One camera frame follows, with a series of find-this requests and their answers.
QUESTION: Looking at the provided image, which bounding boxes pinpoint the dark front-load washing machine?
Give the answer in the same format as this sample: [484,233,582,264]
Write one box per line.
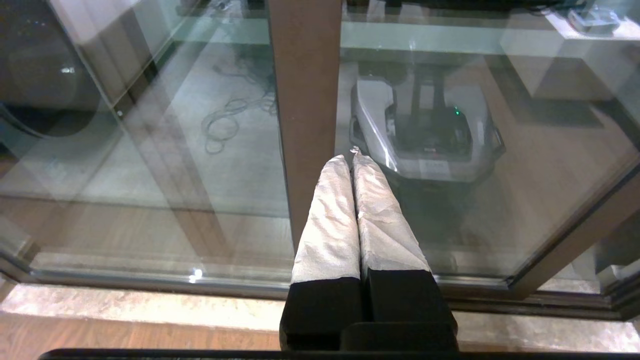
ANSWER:
[0,0,103,138]

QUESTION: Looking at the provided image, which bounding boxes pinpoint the dark metal floor track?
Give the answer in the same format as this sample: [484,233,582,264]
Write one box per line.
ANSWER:
[442,287,640,322]

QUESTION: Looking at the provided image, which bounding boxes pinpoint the brown-framed sliding glass door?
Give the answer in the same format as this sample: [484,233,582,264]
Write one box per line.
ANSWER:
[50,0,640,301]

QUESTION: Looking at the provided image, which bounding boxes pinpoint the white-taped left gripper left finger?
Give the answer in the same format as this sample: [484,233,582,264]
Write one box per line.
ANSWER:
[279,154,367,352]

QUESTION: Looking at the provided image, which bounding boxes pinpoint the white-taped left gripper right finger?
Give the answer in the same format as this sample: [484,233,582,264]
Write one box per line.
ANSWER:
[350,146,459,335]

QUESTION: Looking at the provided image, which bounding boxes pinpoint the brown-framed fixed glass panel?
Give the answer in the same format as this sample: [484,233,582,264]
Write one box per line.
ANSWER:
[0,0,343,301]

